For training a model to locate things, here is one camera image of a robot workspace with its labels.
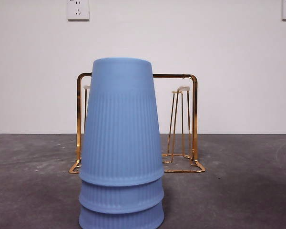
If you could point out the blue ribbed plastic cup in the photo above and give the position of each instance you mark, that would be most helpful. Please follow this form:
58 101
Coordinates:
121 196
121 119
121 220

